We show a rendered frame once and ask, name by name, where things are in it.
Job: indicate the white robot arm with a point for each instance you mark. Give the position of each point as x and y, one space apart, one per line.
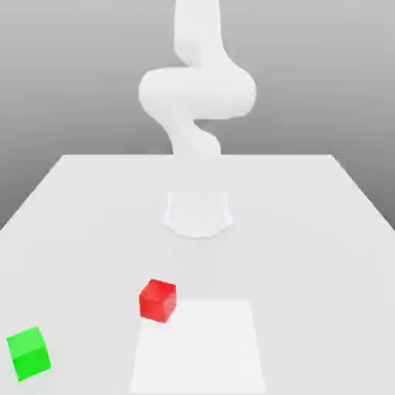
197 92

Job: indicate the small red cube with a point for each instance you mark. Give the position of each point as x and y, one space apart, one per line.
156 301

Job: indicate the small green cube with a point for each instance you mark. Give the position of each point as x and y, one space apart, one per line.
28 355

